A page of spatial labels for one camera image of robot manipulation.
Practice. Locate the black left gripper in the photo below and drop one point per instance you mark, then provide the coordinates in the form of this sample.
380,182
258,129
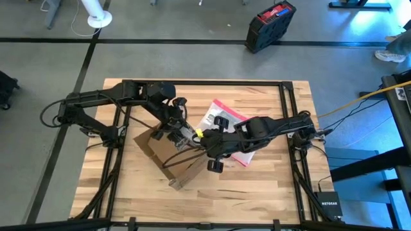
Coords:
175,115

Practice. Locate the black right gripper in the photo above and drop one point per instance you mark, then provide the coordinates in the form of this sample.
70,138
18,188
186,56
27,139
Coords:
220,142

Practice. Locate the brown cardboard shipping box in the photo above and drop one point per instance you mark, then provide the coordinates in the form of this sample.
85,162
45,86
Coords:
160,154

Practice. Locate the black printed packing tape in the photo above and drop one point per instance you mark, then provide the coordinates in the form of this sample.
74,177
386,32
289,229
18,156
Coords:
187,134

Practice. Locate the white pill bottle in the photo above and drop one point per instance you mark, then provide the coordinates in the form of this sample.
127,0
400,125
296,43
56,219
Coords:
213,119

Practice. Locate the white pouch with pink edges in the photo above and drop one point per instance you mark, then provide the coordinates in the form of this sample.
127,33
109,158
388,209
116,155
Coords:
224,110

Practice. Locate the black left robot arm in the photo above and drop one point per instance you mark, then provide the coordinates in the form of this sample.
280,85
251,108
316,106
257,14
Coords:
96,97

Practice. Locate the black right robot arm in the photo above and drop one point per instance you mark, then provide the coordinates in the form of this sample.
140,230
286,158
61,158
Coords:
273,128

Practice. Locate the grey metal mounting plate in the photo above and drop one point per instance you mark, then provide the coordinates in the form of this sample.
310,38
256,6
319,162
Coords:
290,134

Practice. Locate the black and red tool case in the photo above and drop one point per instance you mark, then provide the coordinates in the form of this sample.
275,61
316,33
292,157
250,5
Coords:
268,29

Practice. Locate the black rig beam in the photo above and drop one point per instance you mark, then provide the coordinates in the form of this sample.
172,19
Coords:
64,224

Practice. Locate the black wheeled cart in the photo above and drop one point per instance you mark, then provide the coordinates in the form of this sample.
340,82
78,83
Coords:
6,90

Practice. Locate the grey desk leg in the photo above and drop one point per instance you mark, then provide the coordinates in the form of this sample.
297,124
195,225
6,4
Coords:
54,13

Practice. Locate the black desk foot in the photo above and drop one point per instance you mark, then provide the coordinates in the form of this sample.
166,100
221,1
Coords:
359,4

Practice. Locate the person's leg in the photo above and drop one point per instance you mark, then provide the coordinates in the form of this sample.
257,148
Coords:
401,43

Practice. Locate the black Netgear network switch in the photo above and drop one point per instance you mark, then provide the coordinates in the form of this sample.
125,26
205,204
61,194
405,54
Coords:
329,203

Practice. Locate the white pedestal stand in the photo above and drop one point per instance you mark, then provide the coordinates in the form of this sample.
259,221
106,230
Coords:
96,14

